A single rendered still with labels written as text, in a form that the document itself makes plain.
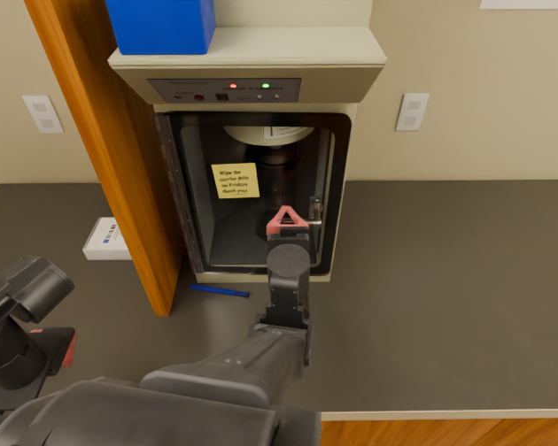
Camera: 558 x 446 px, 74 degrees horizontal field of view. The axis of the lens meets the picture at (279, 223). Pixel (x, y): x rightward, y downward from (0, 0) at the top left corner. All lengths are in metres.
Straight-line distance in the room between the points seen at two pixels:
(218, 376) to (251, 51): 0.38
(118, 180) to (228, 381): 0.48
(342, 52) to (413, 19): 0.60
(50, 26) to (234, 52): 0.21
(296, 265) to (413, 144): 0.82
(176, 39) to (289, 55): 0.13
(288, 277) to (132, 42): 0.33
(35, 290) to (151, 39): 0.32
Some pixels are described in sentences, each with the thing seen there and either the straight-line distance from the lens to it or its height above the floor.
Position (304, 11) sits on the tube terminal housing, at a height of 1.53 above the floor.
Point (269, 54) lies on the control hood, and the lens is 0.47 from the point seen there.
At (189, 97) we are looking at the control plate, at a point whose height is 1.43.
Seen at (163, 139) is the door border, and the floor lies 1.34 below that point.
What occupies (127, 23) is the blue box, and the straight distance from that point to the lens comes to 0.48.
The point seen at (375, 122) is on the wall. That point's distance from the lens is 1.16.
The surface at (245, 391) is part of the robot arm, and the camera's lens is 0.18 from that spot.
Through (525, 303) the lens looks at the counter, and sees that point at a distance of 1.05.
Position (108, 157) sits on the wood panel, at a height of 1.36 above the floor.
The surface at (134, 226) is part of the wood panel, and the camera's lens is 0.69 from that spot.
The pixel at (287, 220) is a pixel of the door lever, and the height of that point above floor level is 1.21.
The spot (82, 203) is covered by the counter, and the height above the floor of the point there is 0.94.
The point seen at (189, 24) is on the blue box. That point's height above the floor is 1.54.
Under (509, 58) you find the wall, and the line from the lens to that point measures 1.21.
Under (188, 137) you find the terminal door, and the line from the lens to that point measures 0.64.
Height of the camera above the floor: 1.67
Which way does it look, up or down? 44 degrees down
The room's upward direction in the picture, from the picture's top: straight up
